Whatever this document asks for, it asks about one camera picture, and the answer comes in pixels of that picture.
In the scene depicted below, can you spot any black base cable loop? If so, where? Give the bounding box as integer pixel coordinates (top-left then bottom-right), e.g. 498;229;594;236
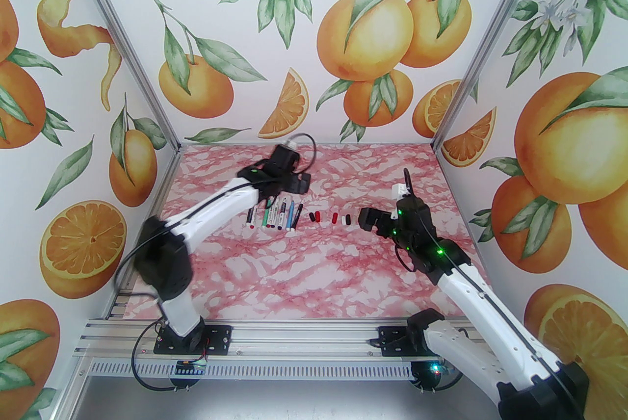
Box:
130;322;207;393
412;371;464;393

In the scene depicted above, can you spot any aluminium frame post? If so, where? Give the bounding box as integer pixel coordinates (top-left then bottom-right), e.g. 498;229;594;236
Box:
59;0;181;158
431;0;574;153

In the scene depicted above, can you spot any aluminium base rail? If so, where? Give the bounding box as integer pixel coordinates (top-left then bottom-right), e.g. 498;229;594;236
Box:
74;305;540;362

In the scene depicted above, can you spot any slotted metal strip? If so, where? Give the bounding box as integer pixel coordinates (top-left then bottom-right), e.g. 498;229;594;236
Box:
81;359;530;382

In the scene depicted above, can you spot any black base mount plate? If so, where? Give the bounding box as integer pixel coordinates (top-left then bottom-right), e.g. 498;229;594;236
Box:
380;325;442;357
154;325;232;355

